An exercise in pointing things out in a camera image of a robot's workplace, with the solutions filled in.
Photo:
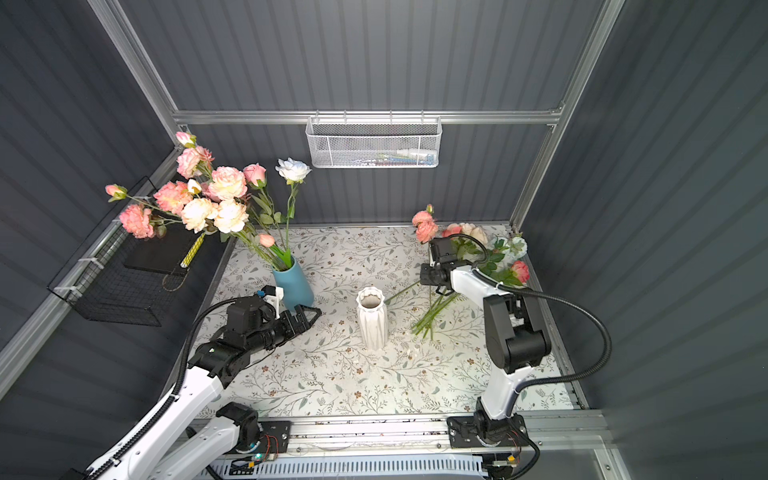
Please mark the white rose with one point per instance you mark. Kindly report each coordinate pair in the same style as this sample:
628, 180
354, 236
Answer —
294, 172

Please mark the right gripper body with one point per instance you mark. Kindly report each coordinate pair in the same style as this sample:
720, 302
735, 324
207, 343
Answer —
429, 274

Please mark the coral spray rose stem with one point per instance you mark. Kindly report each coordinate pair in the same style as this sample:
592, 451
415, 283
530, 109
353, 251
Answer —
426, 227

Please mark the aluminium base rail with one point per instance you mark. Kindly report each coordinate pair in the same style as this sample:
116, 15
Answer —
414, 434

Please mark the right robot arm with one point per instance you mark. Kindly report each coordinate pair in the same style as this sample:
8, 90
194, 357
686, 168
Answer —
514, 343

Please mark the yellow marker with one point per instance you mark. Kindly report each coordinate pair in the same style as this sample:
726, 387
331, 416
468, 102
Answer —
191, 253

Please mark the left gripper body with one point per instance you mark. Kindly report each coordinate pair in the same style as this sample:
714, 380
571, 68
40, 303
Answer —
286, 328

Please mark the pile of artificial flowers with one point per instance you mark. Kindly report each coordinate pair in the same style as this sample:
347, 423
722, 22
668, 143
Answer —
467, 245

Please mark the floral table mat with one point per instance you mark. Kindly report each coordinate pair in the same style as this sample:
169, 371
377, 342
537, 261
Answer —
328, 371

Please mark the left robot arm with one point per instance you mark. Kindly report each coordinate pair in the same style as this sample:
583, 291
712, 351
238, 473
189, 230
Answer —
198, 378

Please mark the cream double peony stem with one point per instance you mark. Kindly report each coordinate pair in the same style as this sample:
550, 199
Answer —
231, 218

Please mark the black wire basket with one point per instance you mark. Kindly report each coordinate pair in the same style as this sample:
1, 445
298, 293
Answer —
124, 280

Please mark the pink spray rose stem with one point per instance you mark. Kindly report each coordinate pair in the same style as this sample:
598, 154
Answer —
149, 217

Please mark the pink peony stem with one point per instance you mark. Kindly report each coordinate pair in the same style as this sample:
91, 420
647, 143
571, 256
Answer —
227, 183

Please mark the white wire basket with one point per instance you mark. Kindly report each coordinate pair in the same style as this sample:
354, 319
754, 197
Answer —
368, 145

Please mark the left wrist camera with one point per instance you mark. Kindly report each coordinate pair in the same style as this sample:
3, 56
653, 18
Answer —
273, 296

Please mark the blue ceramic vase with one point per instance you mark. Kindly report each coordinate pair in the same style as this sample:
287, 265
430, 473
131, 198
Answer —
296, 288

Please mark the pink multi-bloom rose stem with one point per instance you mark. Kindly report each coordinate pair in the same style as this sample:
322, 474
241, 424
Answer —
194, 158

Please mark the white ribbed vase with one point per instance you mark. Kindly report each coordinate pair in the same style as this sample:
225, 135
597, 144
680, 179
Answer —
372, 317

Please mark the single pink rose stem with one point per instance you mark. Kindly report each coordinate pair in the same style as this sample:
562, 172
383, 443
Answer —
264, 213

